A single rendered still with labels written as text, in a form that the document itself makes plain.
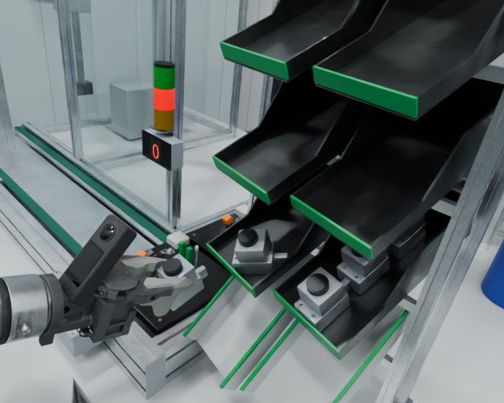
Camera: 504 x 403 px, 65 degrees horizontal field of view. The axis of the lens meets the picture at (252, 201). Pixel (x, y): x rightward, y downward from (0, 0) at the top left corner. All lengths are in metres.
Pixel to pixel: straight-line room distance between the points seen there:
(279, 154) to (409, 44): 0.22
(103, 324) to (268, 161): 0.32
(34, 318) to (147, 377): 0.37
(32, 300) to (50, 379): 0.46
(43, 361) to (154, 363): 0.27
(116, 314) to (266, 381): 0.30
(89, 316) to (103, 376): 0.37
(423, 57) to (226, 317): 0.55
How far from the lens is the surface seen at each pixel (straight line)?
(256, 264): 0.61
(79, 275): 0.55
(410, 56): 0.50
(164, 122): 1.01
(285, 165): 0.58
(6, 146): 1.85
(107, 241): 0.54
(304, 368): 0.72
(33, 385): 0.97
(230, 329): 0.78
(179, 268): 0.63
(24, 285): 0.53
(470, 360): 1.17
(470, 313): 1.31
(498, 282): 1.37
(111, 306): 0.57
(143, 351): 0.85
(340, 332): 0.58
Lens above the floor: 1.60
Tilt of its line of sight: 29 degrees down
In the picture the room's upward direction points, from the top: 7 degrees clockwise
